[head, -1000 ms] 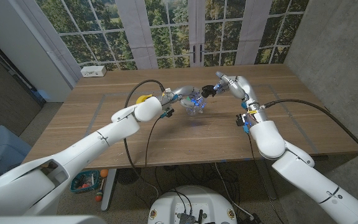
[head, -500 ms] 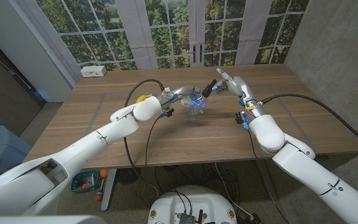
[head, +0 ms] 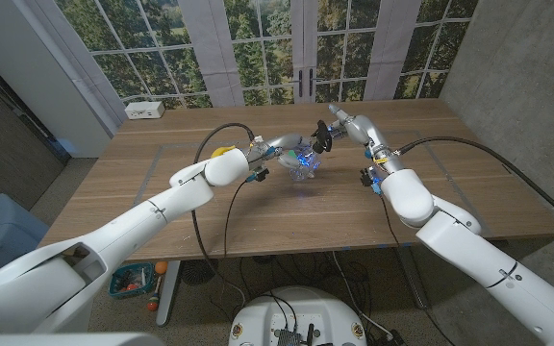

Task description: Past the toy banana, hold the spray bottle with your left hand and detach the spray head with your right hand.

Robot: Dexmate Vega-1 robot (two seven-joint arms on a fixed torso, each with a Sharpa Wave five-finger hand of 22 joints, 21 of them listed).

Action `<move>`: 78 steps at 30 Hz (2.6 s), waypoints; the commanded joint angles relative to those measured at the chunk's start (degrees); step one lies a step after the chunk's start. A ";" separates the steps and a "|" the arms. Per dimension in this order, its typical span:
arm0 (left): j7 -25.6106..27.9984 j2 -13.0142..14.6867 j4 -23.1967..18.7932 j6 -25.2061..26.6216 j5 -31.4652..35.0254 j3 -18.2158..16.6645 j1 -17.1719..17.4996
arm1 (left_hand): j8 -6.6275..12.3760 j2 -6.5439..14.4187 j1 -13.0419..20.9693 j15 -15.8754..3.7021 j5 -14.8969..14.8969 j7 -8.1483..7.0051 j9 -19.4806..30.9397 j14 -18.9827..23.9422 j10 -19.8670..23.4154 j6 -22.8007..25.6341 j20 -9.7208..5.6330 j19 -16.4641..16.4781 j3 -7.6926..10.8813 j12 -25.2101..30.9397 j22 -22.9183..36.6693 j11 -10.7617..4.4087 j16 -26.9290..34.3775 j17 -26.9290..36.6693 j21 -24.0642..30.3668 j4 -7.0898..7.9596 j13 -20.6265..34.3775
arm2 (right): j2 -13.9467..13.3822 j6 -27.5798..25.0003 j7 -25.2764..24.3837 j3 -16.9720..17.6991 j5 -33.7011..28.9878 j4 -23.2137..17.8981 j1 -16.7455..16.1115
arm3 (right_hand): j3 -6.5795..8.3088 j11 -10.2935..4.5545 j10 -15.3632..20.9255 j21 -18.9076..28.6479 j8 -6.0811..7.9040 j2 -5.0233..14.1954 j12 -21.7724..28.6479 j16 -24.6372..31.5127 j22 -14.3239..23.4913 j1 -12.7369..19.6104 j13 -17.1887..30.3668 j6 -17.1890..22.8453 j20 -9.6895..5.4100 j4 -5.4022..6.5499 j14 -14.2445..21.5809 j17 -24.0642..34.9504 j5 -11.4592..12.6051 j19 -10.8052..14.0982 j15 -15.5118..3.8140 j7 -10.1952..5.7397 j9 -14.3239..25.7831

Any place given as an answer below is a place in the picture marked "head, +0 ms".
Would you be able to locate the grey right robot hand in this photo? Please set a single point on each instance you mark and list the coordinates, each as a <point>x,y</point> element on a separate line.
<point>361,127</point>

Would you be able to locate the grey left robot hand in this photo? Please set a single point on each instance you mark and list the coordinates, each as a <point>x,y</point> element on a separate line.
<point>284,140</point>

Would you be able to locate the black spray head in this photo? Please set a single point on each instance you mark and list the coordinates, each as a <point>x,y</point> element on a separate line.
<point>322,137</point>

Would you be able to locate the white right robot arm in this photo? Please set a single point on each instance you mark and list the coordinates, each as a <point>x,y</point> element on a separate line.
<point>460,250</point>

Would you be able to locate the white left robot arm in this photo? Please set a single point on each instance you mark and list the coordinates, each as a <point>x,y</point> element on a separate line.
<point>137,221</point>

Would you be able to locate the yellow toy banana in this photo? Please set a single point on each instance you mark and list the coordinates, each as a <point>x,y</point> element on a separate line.
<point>221,151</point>

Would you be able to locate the orange toy maraca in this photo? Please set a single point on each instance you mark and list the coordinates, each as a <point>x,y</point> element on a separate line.
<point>153,303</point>

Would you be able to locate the teal toy basket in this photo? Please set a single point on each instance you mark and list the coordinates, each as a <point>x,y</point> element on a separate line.
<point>130,283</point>

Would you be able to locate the printed window backdrop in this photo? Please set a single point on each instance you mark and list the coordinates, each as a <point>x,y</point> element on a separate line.
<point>258,48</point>

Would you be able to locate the white power strip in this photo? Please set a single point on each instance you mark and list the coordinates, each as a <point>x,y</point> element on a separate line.
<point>144,110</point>

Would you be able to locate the black round floor fan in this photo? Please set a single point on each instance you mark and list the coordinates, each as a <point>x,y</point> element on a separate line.
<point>195,274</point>

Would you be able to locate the grey table leg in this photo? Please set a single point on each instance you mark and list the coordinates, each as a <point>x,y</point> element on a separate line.
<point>414,279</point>

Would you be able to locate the white robot torso base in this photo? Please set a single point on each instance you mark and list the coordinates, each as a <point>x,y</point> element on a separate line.
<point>301,307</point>

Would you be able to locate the white table leg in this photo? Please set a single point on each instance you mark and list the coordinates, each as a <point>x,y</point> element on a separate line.
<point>167,298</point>

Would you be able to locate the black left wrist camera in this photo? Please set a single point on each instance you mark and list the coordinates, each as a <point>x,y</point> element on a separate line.
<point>260,174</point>

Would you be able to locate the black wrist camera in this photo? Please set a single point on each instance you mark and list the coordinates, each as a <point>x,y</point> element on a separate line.
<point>367,179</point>
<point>260,174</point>

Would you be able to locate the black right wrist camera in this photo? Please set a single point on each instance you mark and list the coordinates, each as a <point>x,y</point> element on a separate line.
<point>367,179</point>

